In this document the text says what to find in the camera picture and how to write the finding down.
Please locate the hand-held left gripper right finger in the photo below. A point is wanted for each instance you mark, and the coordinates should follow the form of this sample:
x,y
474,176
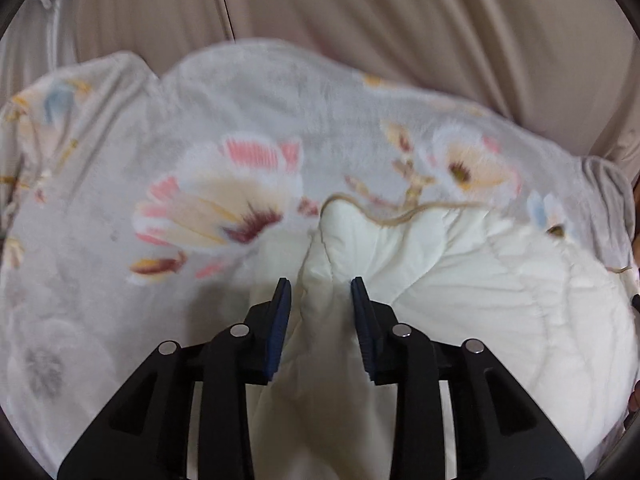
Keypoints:
x,y
362,325

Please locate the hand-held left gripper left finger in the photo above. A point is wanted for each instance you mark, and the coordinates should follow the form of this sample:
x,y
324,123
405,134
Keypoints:
x,y
280,325

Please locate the cream quilted jacket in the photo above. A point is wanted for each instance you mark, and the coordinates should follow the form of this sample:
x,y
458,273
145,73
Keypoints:
x,y
475,300

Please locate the grey floral blanket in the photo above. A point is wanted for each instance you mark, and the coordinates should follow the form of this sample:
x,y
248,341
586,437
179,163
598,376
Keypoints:
x,y
150,135

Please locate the beige curtain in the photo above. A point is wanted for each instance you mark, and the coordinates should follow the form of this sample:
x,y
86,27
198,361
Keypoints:
x,y
350,5

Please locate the white sheer curtain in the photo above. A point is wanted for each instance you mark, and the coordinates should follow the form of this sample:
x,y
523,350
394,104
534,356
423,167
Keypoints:
x,y
35,35

